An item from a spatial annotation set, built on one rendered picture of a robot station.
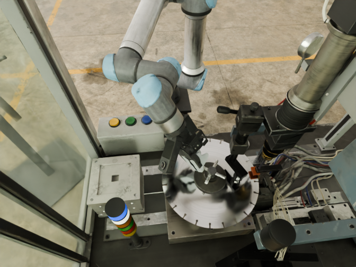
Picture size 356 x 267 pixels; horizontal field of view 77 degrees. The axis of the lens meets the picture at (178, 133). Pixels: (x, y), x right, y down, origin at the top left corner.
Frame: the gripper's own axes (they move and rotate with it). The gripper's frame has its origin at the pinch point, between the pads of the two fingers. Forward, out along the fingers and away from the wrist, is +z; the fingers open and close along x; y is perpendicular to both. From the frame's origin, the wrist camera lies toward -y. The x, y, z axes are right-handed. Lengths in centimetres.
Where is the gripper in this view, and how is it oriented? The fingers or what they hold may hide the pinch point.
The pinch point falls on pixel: (198, 170)
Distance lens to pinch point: 75.3
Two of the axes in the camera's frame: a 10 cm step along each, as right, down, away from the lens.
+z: 4.8, 6.6, 5.7
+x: -6.1, -2.1, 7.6
